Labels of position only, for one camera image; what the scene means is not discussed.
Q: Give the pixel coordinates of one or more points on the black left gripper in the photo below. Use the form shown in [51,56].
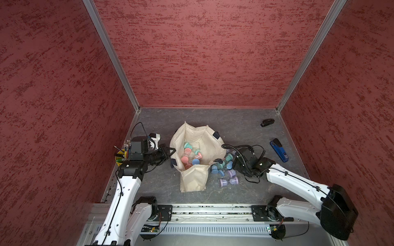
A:
[164,155]

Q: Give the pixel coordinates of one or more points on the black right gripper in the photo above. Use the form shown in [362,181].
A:
[236,164]

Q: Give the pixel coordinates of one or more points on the purple hourglass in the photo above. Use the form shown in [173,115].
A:
[232,181]
[232,173]

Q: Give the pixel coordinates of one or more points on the purple hourglass front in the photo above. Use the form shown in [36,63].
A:
[232,181]

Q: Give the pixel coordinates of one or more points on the cream canvas tote bag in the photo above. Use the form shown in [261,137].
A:
[210,144]

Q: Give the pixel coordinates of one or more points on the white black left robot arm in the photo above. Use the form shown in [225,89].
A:
[125,220]

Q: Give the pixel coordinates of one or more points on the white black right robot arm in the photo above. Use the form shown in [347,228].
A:
[328,206]

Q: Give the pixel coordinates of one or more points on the blue stapler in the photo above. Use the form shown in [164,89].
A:
[278,148]

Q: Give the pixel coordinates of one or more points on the yellow pencil holder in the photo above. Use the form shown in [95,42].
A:
[123,154]

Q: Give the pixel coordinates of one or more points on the small black device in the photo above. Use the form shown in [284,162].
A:
[267,122]

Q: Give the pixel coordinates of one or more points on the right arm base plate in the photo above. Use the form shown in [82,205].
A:
[267,214]

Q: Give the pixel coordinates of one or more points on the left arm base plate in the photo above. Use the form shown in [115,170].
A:
[163,213]

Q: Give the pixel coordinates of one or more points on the aluminium front rail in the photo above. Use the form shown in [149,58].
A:
[240,213]

